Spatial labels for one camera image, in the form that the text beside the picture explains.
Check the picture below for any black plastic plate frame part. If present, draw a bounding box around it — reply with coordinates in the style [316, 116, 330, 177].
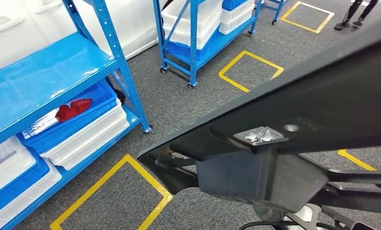
[137, 14, 381, 223]

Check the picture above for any blue wheeled shelf rack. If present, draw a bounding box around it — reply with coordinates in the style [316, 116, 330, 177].
[260, 0, 288, 25]
[152, 0, 263, 90]

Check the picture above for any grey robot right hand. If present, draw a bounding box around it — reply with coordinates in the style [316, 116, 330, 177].
[253, 201, 286, 223]

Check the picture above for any white car door handle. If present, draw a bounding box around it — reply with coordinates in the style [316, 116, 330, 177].
[35, 0, 62, 13]
[0, 16, 24, 34]

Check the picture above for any black camera cable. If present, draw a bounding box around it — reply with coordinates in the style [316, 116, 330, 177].
[239, 220, 346, 230]

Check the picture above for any red and clear tail light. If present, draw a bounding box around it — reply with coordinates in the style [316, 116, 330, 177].
[21, 98, 93, 140]

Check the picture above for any person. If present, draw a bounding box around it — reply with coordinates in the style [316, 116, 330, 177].
[334, 0, 380, 32]

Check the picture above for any blue metal shelf rack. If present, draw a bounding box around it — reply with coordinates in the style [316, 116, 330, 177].
[0, 0, 153, 230]

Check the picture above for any yellow floor tape square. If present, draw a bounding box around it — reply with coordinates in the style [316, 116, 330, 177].
[337, 149, 377, 172]

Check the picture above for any white car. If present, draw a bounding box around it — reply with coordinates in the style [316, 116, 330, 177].
[0, 0, 165, 75]

